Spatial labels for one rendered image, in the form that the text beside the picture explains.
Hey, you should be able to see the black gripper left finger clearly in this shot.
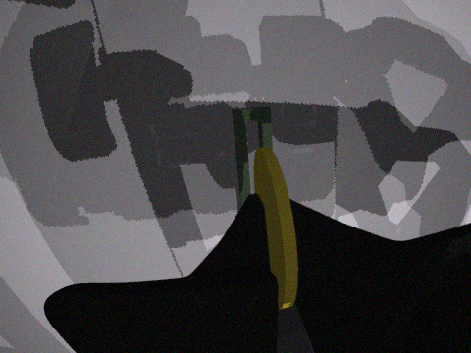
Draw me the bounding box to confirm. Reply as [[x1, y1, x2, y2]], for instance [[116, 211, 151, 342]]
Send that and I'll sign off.
[[43, 193, 279, 353]]

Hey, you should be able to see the dark green rectangular frame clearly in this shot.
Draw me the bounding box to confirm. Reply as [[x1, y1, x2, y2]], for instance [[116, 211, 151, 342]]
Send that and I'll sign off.
[[232, 106, 272, 207]]

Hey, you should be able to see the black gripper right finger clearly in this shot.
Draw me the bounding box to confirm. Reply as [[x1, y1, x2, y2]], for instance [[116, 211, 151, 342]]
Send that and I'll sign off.
[[289, 199, 471, 353]]

